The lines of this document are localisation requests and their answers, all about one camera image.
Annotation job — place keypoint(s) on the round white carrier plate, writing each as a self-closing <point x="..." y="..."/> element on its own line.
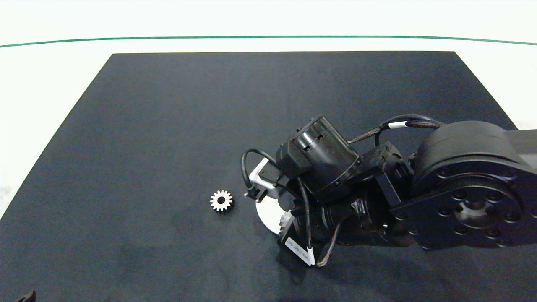
<point x="266" y="214"/>

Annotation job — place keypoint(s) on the dark table mat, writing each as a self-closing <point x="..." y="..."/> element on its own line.
<point x="168" y="126"/>

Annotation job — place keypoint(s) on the green tape line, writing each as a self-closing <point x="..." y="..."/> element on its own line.
<point x="268" y="37"/>

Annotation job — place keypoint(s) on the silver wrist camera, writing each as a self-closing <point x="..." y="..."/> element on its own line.
<point x="260" y="181"/>

